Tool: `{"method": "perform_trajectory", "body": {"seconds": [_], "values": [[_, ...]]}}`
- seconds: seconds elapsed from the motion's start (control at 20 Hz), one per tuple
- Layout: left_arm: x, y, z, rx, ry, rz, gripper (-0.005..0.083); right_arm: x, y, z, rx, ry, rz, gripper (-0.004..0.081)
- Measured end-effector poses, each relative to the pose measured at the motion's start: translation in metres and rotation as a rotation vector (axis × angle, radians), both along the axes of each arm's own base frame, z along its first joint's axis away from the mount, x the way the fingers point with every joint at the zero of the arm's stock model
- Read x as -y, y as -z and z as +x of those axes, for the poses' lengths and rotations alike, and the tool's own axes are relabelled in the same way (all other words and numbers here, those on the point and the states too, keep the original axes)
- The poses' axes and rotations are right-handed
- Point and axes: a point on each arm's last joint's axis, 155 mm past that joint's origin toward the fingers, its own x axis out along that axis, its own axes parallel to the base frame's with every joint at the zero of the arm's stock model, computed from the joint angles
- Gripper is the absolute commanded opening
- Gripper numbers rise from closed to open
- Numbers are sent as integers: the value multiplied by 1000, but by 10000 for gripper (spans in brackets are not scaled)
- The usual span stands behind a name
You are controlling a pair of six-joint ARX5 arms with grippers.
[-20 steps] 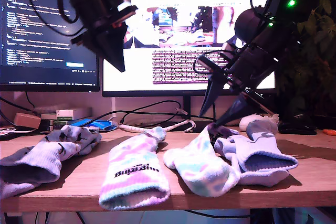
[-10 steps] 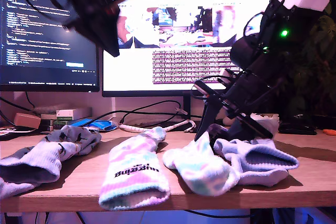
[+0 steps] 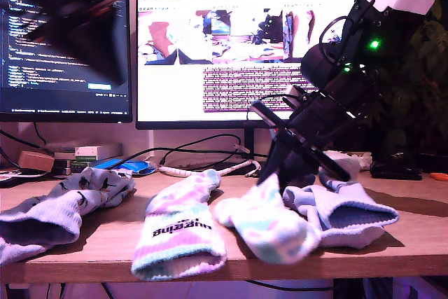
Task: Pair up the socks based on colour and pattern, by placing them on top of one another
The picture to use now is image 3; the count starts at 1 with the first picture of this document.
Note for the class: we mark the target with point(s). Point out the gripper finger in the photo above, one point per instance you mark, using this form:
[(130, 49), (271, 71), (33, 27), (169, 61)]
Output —
[(108, 43), (70, 50)]

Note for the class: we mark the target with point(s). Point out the black flat device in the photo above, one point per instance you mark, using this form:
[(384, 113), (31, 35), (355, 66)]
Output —
[(395, 171)]

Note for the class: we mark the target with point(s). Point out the green leafy houseplant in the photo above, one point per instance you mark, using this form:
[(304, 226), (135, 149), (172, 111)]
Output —
[(420, 103)]

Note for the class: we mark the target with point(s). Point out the white game controller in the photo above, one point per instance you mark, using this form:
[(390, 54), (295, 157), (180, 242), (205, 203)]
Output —
[(360, 159)]

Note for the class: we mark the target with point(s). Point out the small green white box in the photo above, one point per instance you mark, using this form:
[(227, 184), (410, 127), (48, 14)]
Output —
[(64, 167)]

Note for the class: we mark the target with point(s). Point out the white box with green label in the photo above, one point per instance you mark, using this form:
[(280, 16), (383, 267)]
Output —
[(98, 152)]

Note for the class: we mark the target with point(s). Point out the blue bird print sock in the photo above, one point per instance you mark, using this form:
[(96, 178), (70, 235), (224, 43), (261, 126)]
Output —
[(59, 208), (17, 251)]

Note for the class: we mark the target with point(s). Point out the small orange object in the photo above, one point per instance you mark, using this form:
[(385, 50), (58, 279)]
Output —
[(439, 176)]

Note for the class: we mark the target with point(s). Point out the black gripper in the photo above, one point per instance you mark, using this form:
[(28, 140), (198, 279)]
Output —
[(315, 124)]

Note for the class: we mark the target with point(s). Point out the black pad with stickers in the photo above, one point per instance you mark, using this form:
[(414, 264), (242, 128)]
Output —
[(7, 180)]

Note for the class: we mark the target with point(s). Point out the monitor with bright white screen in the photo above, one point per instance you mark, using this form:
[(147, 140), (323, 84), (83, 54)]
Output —
[(168, 96)]

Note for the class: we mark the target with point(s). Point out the blue plastic pouch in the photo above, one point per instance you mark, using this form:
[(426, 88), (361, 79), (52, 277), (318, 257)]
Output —
[(133, 166)]

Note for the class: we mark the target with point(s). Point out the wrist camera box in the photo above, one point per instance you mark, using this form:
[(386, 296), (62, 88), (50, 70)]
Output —
[(295, 94)]

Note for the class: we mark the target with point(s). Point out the small brown cardboard box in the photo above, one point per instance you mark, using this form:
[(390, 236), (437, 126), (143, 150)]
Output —
[(35, 161)]

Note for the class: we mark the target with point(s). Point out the tie-dye Hugging Face sock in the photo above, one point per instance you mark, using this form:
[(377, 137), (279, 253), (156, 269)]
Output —
[(175, 239), (266, 225)]

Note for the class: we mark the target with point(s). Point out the monitor with dark code screen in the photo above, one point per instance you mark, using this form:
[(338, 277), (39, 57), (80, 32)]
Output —
[(63, 103)]

